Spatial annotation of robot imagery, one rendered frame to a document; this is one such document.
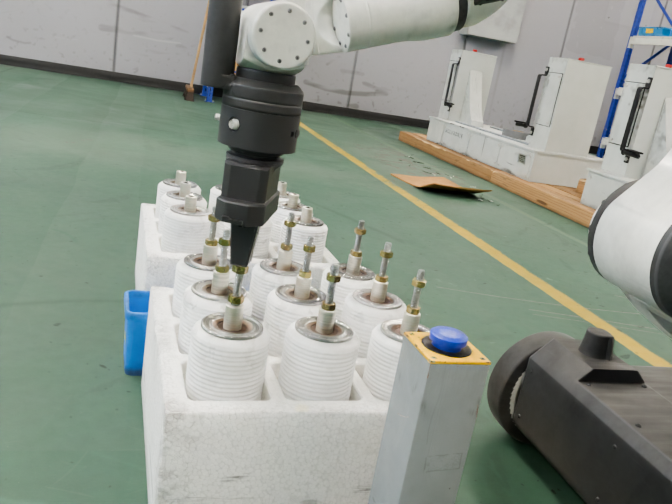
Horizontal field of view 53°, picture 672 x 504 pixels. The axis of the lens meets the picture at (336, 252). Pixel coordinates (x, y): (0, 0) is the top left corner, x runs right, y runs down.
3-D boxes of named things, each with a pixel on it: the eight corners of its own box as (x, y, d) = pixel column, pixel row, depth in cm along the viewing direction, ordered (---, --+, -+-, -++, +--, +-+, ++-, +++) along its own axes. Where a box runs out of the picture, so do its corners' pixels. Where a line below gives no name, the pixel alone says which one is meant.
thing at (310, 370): (348, 450, 93) (372, 330, 88) (318, 484, 84) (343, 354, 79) (287, 425, 96) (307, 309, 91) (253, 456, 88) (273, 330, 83)
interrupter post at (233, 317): (221, 332, 80) (224, 306, 79) (222, 324, 83) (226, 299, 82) (241, 334, 81) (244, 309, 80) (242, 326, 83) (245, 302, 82)
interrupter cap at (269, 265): (253, 271, 104) (253, 266, 104) (267, 258, 111) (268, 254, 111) (299, 281, 103) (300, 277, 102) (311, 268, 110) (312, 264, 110)
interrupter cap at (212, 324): (196, 338, 78) (197, 332, 77) (204, 313, 85) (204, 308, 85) (261, 346, 78) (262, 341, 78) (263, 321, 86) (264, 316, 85)
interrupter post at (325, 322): (335, 332, 86) (340, 308, 85) (328, 338, 84) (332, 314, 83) (319, 327, 87) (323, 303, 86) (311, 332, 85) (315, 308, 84)
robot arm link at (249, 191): (276, 233, 71) (293, 120, 68) (188, 216, 72) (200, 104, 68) (294, 209, 83) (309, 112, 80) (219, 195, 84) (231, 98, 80)
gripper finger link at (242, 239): (226, 261, 79) (233, 211, 77) (253, 266, 79) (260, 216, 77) (223, 265, 77) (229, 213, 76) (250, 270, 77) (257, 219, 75)
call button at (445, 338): (453, 342, 73) (457, 325, 73) (471, 359, 69) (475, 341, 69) (420, 341, 72) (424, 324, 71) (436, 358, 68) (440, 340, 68)
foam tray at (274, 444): (354, 385, 127) (371, 297, 122) (444, 526, 92) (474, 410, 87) (140, 384, 114) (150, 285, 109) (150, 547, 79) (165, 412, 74)
